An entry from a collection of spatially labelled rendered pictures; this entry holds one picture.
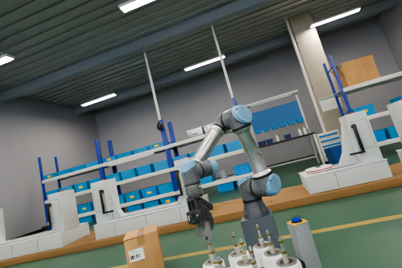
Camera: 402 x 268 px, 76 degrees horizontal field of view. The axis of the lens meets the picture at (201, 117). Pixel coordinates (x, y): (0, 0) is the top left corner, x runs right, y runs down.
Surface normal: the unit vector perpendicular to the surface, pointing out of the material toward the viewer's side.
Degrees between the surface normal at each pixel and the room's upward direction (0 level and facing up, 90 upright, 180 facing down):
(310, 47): 90
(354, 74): 90
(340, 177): 90
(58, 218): 90
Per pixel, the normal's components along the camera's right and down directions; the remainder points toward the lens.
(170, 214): -0.25, -0.11
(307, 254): 0.14, -0.22
